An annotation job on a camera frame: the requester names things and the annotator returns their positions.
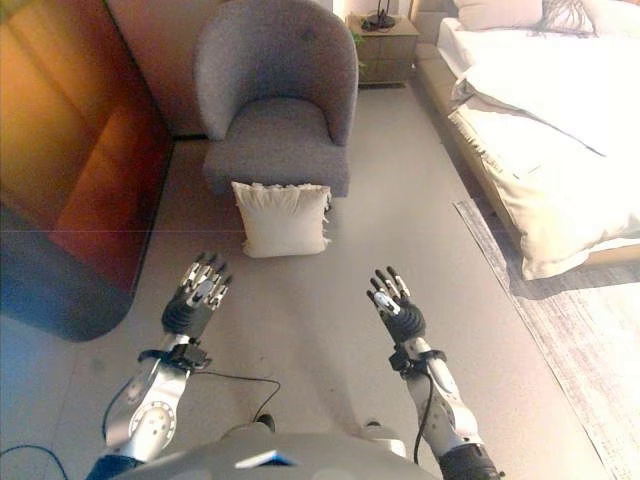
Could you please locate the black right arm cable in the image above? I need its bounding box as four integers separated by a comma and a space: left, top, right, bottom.
411, 359, 437, 462

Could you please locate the light wooden nightstand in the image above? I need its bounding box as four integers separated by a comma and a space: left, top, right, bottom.
344, 13, 421, 89

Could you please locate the grey patterned rug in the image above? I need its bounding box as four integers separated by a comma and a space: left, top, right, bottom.
452, 199, 640, 480

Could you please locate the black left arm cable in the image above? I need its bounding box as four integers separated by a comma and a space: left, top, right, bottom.
102, 367, 282, 451

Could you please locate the black lamp base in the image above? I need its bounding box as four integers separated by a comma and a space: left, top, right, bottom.
360, 0, 397, 30

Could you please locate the bed with white bedding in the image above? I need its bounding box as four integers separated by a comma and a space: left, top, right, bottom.
446, 18, 640, 282

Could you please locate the brown wooden cabinet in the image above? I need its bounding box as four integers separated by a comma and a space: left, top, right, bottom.
0, 0, 177, 344

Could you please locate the grey robot torso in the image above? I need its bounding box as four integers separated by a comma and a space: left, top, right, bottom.
84, 427, 444, 480

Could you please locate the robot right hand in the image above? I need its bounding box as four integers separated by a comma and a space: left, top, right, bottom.
366, 267, 428, 347

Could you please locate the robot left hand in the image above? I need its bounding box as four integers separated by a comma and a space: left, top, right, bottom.
162, 252, 234, 341

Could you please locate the green potted plant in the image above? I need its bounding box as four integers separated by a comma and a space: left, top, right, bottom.
348, 30, 370, 71

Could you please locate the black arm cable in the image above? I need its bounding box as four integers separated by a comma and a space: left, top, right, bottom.
102, 367, 282, 451
411, 359, 437, 462

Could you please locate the robot right leg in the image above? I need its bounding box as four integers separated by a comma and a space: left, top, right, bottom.
358, 418, 407, 457

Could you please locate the cream bed pillow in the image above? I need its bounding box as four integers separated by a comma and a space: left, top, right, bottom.
452, 0, 557, 32

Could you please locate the grey tasselled throw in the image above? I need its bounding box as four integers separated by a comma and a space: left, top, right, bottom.
522, 0, 601, 39

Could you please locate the grey fabric armchair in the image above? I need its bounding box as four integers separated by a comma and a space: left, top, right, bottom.
193, 0, 360, 197

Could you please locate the white frilled cushion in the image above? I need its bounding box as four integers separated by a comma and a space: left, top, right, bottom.
230, 180, 335, 259

